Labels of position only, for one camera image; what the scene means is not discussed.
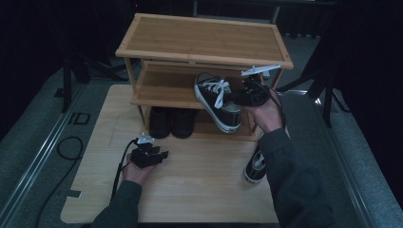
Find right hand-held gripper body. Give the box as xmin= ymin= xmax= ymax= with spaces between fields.
xmin=240 ymin=65 xmax=281 ymax=107

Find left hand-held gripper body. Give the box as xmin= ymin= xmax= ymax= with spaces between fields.
xmin=130 ymin=132 xmax=160 ymax=169

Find black white lace-up sneaker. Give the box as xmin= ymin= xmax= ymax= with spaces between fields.
xmin=194 ymin=71 xmax=242 ymax=134
xmin=242 ymin=144 xmax=268 ymax=184

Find black shoe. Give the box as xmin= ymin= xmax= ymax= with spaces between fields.
xmin=148 ymin=106 xmax=172 ymax=140
xmin=170 ymin=107 xmax=196 ymax=140

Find wooden shoe rack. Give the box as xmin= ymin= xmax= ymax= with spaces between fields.
xmin=115 ymin=12 xmax=295 ymax=142

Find person's left hand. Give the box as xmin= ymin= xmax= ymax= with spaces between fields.
xmin=122 ymin=158 xmax=156 ymax=186

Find person's right hand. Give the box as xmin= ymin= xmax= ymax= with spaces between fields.
xmin=243 ymin=88 xmax=284 ymax=134

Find black metal stand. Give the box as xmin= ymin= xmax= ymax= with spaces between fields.
xmin=61 ymin=47 xmax=127 ymax=113
xmin=275 ymin=31 xmax=351 ymax=127

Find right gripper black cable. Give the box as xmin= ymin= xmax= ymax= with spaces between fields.
xmin=250 ymin=80 xmax=287 ymax=129

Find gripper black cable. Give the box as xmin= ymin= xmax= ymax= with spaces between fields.
xmin=250 ymin=80 xmax=287 ymax=129
xmin=110 ymin=139 xmax=140 ymax=200

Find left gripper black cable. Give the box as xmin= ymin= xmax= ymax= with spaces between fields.
xmin=110 ymin=139 xmax=140 ymax=200

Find black cable on floor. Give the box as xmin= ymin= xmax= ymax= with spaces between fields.
xmin=34 ymin=136 xmax=84 ymax=228

